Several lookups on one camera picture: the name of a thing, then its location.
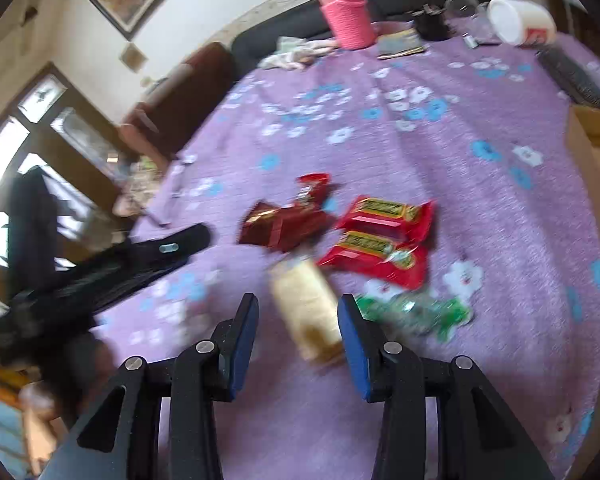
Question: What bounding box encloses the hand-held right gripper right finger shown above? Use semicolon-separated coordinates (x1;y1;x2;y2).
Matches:
337;294;556;480

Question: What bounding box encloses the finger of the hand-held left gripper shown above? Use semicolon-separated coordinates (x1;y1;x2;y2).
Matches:
55;223;213;311

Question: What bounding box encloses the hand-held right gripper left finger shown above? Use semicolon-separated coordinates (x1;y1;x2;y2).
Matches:
40;292;260;480

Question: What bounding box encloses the beige snack bar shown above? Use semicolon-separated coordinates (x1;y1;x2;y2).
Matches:
269;255;347;367

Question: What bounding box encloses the clear green candy packet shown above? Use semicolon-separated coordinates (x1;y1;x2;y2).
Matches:
355;292;473;343

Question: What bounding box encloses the red gold-label snack packet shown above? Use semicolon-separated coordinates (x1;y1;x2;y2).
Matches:
336;196;435;243
316;230;428;291

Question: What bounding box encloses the dark red foil snack packet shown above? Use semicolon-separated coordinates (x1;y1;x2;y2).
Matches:
239;201;329;253

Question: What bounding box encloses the small red snack packet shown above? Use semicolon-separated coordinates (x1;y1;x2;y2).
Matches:
296;173;332;209

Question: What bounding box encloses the cardboard box tray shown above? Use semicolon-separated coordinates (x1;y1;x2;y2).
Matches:
565;105;600;201

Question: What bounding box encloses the floral bag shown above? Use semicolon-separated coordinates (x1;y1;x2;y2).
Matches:
112;157;166;216

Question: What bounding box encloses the wooden glass-panel door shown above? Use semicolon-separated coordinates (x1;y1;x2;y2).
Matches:
0;62;136;321

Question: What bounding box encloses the brown armchair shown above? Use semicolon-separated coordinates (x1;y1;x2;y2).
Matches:
119;42;237;161

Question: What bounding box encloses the purple floral tablecloth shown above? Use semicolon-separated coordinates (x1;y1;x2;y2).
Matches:
87;15;600;480

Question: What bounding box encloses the white crumpled cloth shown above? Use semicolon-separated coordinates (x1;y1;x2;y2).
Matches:
259;36;338;72

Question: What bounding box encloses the black sofa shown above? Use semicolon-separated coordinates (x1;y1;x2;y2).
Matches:
230;0;546;73

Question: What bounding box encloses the pink thermos bottle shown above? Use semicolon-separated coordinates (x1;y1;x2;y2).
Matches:
314;0;377;52

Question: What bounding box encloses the black cup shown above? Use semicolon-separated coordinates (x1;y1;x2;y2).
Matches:
411;4;451;42

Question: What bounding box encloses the white plastic jar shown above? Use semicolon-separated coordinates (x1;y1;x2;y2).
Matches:
486;0;558;48

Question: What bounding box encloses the small wall plaque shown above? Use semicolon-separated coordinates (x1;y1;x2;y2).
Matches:
120;43;148;72

